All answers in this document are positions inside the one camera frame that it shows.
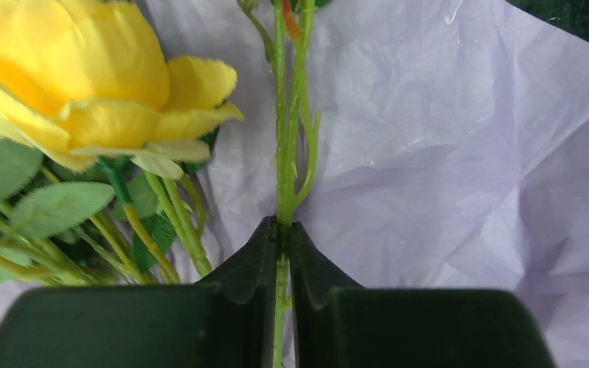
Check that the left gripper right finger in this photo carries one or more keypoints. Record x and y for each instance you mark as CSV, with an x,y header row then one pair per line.
x,y
340,323

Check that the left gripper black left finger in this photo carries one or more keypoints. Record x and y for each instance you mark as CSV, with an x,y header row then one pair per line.
x,y
224,320

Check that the pink rose flower stem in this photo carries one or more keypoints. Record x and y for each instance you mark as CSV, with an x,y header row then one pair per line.
x,y
297,129

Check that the purple pink wrapping paper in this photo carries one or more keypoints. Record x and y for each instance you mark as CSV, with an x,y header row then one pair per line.
x,y
453,149

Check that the pink paper flower bouquet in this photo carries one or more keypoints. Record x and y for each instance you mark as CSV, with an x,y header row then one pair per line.
x,y
98,130

